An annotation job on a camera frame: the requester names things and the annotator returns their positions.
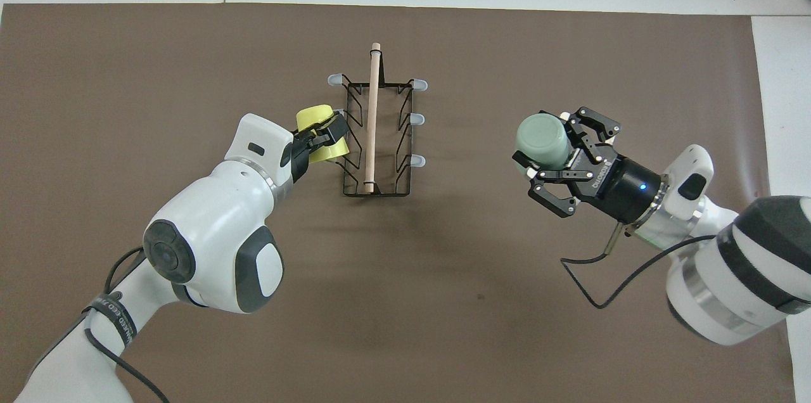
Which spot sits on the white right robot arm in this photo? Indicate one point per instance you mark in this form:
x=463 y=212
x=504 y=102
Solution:
x=747 y=263

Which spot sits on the brown table mat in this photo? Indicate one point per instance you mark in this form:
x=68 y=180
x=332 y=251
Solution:
x=443 y=327

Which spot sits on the yellow plastic cup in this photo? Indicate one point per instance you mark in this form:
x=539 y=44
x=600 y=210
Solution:
x=313 y=115

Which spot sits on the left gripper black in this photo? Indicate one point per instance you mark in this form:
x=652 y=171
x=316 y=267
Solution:
x=301 y=153

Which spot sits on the pale green plastic cup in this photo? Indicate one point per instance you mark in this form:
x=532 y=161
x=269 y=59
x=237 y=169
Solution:
x=538 y=140

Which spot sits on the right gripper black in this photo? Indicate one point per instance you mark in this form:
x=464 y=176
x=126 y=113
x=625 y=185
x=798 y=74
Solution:
x=624 y=191

